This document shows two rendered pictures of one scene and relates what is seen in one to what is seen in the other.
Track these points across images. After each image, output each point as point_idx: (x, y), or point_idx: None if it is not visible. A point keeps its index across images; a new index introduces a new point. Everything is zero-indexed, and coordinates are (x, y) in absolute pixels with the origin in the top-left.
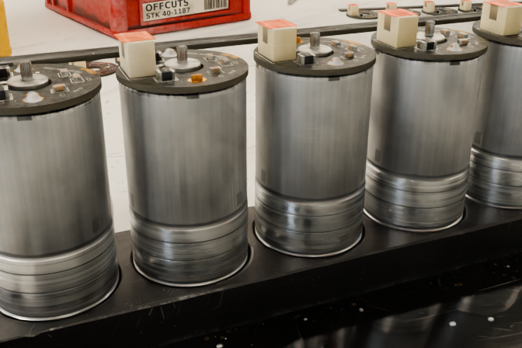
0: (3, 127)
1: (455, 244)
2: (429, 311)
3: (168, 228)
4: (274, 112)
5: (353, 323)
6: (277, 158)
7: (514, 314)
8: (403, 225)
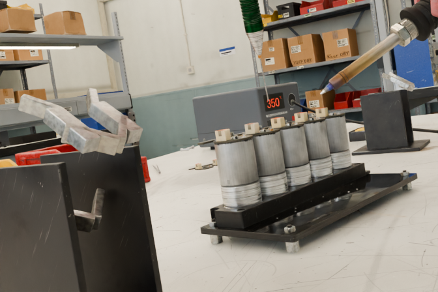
0: (241, 144)
1: (335, 178)
2: (340, 192)
3: (272, 176)
4: (284, 141)
5: (324, 198)
6: (287, 156)
7: (362, 187)
8: (320, 176)
